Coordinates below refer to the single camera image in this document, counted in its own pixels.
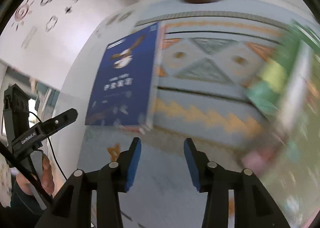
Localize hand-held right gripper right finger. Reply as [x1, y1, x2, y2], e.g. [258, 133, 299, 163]
[184, 138, 290, 228]

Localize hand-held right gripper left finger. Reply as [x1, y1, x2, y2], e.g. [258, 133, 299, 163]
[35, 137, 142, 228]

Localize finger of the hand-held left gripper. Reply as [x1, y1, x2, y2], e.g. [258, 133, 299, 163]
[37, 108, 78, 141]

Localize dark blue bird cover book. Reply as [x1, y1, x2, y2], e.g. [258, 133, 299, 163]
[85, 22, 164, 134]

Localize bright green yellow book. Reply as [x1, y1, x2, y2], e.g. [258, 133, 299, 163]
[244, 20, 317, 119]

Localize person's left forearm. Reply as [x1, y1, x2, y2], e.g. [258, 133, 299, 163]
[0, 180, 54, 228]

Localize person's left hand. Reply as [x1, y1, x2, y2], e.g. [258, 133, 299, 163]
[16, 154, 55, 196]

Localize patterned rug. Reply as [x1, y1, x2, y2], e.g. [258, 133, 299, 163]
[75, 0, 320, 228]

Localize black cable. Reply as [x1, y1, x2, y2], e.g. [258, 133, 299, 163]
[0, 111, 68, 205]

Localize black wall decals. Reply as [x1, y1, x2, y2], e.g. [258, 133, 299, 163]
[10, 0, 125, 49]

